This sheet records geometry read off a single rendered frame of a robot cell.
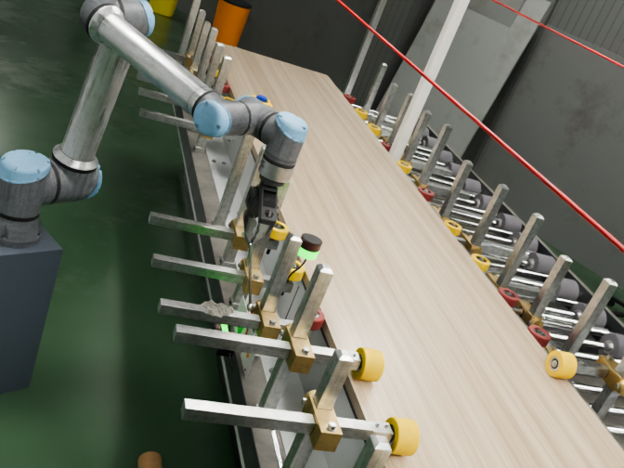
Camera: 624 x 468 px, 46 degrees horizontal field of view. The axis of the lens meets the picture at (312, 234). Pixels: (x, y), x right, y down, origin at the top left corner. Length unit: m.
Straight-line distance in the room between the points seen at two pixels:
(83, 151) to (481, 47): 4.55
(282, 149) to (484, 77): 4.63
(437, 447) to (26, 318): 1.50
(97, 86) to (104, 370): 1.19
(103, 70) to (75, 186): 0.42
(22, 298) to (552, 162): 4.91
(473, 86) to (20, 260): 4.65
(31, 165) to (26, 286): 0.41
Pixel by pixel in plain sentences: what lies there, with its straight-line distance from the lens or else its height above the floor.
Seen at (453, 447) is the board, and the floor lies 0.90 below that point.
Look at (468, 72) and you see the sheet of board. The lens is 6.51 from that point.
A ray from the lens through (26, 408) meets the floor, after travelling 2.86.
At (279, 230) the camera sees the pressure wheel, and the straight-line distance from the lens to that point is 2.43.
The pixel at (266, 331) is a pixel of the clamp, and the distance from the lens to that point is 2.00.
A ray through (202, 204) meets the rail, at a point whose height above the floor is 0.70.
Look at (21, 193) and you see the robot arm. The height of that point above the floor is 0.79.
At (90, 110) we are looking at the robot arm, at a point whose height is 1.07.
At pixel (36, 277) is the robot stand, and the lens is 2.61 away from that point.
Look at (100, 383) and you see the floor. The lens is 3.01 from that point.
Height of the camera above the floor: 1.91
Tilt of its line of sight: 24 degrees down
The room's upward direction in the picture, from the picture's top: 22 degrees clockwise
